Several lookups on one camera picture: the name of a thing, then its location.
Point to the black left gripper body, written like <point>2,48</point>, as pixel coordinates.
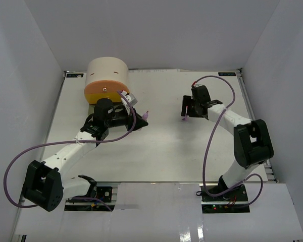
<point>121,119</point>

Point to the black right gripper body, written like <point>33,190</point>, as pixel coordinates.
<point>192,110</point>

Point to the pink highlighter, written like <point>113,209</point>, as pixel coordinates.
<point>145,116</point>

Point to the orange top drawer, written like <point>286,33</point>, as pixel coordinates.
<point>111,86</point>

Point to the yellow drawer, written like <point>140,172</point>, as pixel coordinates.
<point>93,98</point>

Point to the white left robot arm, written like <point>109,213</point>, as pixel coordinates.
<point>44,183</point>

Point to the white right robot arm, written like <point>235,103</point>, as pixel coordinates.
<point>252,145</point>

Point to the beige cylindrical drawer organizer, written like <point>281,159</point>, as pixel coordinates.
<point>107,68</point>

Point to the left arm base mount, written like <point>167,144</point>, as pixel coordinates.
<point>102,199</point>

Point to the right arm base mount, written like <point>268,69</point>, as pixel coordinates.
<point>235,201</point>

